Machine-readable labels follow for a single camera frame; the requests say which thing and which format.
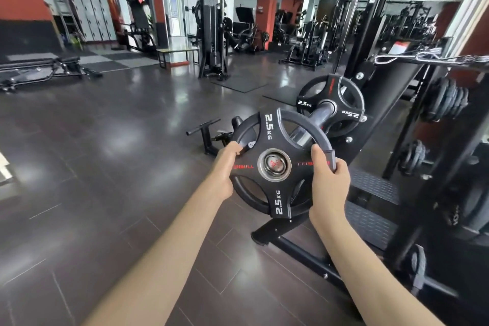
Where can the person's right hand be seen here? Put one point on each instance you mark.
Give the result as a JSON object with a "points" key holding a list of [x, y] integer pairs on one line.
{"points": [[327, 188]]}

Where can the person's left hand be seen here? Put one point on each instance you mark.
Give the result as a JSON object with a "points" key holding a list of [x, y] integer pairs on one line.
{"points": [[223, 176]]}

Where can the person's right thumb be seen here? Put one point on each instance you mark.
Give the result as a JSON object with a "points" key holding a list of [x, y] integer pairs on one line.
{"points": [[318, 157]]}

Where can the person's left thumb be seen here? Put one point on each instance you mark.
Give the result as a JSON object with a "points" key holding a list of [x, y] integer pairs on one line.
{"points": [[232, 149]]}

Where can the person's right forearm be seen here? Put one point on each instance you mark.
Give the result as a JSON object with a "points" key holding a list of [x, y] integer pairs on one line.
{"points": [[366, 272]]}

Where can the person's left forearm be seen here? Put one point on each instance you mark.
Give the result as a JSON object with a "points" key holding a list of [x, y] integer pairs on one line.
{"points": [[152, 268]]}

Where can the black landmine floor attachment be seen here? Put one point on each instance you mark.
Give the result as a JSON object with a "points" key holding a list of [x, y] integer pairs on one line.
{"points": [[214, 134]]}

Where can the steel plate storage peg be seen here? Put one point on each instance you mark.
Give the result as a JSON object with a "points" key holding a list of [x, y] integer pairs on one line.
{"points": [[311, 125]]}

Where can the black rubber floor mat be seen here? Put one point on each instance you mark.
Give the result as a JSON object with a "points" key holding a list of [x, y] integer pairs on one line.
{"points": [[240, 83]]}

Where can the small black plates on peg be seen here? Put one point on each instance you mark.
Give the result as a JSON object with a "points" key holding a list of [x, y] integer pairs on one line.
{"points": [[414, 157]]}

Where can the wooden bench with metal legs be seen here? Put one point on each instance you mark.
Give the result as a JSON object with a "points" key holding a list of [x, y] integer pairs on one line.
{"points": [[177, 55]]}

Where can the black strength machine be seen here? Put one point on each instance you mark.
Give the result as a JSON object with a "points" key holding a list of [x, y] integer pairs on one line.
{"points": [[307, 41]]}

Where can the black leg press machine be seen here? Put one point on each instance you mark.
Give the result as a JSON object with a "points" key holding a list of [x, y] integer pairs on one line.
{"points": [[242, 29]]}

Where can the stack of small black plates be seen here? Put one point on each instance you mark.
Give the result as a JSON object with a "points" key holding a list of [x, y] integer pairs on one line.
{"points": [[446, 99]]}

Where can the large black weight plate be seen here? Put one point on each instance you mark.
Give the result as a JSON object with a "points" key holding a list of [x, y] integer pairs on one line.
{"points": [[468, 203]]}

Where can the green bottle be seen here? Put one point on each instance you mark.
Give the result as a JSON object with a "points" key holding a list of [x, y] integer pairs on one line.
{"points": [[76, 43]]}

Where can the grey metal lockers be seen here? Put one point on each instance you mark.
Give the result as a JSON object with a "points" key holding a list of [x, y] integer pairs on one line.
{"points": [[91, 12]]}

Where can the black adjustable weight bench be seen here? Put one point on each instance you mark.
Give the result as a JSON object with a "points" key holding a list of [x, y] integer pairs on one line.
{"points": [[42, 69]]}

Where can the aluminium step ladder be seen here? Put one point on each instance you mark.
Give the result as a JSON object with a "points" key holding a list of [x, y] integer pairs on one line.
{"points": [[63, 8]]}

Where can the black power rack frame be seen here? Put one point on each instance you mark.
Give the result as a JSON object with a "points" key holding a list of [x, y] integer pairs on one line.
{"points": [[405, 115]]}

